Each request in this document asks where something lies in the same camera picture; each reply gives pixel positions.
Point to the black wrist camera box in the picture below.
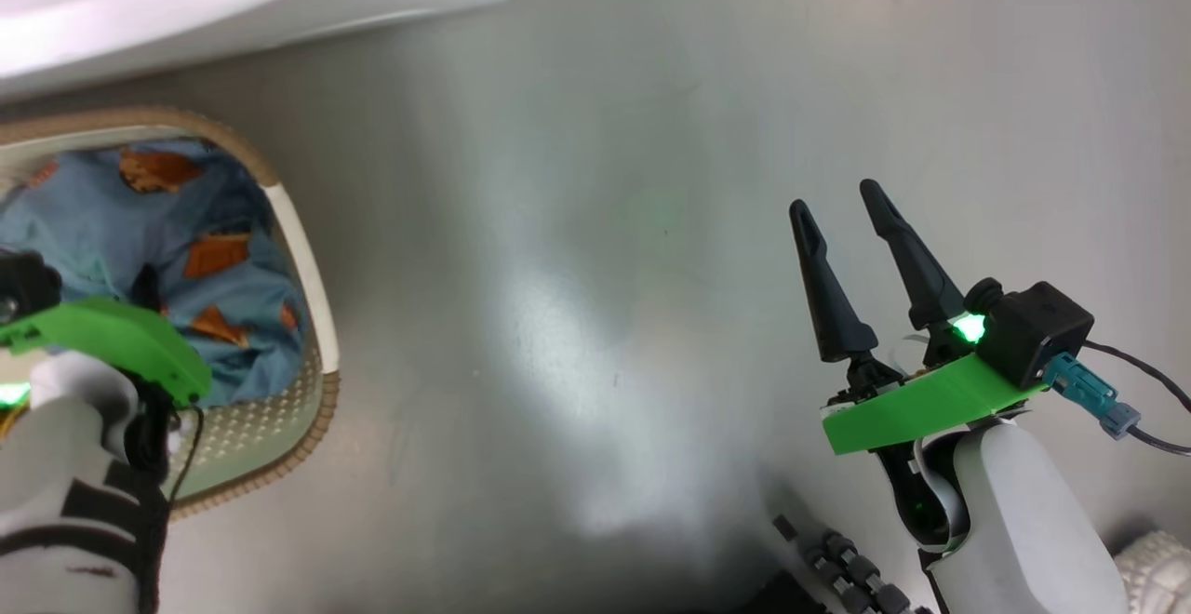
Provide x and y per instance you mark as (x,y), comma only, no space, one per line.
(1037,326)
(23,284)

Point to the cream perforated laundry basket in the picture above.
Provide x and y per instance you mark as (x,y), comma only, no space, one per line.
(302,251)

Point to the white front-load washing machine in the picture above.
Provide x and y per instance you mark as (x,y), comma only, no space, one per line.
(186,0)

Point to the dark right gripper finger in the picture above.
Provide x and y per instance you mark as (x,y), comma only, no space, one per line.
(828,298)
(916,270)

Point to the blue garment with orange print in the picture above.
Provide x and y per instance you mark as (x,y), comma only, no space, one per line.
(102,214)

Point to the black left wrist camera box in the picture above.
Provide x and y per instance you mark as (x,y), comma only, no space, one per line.
(23,284)

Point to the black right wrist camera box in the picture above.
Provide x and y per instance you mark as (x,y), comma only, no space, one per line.
(1037,326)

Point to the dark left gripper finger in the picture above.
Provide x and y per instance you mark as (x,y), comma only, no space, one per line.
(147,288)

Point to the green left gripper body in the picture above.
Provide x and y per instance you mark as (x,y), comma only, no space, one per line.
(112,330)

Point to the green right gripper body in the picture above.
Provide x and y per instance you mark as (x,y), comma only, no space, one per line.
(921,405)

